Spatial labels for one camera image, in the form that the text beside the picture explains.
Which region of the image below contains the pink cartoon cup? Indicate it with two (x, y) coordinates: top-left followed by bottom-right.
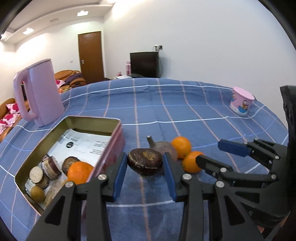
(230, 86), (255, 115)

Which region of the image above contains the pink bottle by television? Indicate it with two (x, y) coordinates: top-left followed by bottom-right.
(126, 61), (131, 76)

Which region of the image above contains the pink electric kettle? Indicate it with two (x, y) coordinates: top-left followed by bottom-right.
(13, 59), (65, 127)

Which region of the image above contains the dark brown mangosteen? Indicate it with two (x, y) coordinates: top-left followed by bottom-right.
(127, 148), (163, 176)

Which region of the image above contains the orange fruit front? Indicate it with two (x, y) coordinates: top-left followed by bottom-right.
(182, 151), (204, 174)

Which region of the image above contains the black television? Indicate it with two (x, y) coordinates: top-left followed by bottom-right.
(130, 51), (159, 78)

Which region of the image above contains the blue checked tablecloth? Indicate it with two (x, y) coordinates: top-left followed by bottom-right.
(1, 78), (288, 240)

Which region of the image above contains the orange fruit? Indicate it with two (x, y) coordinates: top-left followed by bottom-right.
(171, 136), (192, 159)
(182, 151), (204, 174)

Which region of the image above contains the paper sheet in tin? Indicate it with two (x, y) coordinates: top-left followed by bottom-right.
(24, 128), (112, 204)

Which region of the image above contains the orange in tin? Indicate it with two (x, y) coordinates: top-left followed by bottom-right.
(67, 161), (94, 185)

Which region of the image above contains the orange fruit back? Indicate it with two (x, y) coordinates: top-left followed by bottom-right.
(171, 136), (192, 159)

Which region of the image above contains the green kiwi fruit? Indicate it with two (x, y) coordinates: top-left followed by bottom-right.
(30, 186), (45, 203)

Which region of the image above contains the pink flowered cushion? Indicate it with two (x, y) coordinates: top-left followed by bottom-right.
(56, 79), (65, 88)

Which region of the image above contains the brown wooden door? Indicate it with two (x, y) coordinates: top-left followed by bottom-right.
(78, 31), (104, 84)

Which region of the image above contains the brown leather sofa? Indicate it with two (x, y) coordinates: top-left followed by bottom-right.
(54, 70), (86, 89)

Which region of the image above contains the wrapped brown cake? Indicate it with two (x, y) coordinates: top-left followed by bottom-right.
(41, 156), (61, 180)

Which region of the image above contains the sliced taro piece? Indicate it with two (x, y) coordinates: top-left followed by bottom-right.
(29, 166), (49, 190)

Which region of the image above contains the person's right hand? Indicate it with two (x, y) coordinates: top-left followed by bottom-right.
(257, 226), (264, 233)

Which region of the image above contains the purple round beet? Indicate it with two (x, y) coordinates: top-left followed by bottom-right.
(147, 136), (178, 161)

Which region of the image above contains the pink metal tin box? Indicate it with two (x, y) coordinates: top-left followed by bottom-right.
(15, 116), (125, 215)

